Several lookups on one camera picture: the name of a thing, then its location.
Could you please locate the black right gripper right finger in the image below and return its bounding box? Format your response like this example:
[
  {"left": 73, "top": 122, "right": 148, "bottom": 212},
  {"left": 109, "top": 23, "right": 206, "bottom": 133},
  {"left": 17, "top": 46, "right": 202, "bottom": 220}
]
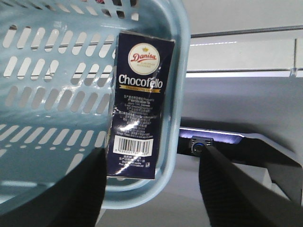
[{"left": 198, "top": 146, "right": 303, "bottom": 227}]

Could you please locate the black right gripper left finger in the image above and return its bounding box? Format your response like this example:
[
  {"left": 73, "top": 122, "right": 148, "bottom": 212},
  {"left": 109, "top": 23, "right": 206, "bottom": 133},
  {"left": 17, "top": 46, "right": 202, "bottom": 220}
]
[{"left": 0, "top": 148, "right": 107, "bottom": 227}]

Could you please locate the light blue plastic basket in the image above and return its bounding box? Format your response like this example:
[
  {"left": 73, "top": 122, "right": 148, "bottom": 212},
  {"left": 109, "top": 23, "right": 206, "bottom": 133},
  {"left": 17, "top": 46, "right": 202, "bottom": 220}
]
[{"left": 0, "top": 0, "right": 190, "bottom": 213}]

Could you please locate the blue Chocofello cookie box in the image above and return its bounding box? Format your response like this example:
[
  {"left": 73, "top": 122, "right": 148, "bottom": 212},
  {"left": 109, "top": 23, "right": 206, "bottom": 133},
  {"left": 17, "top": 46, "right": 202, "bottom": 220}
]
[{"left": 107, "top": 32, "right": 175, "bottom": 179}]

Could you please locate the white supermarket shelving unit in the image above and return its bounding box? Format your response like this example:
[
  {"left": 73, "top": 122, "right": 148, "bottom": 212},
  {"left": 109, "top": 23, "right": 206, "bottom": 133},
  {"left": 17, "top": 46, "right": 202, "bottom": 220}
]
[{"left": 186, "top": 25, "right": 303, "bottom": 79}]

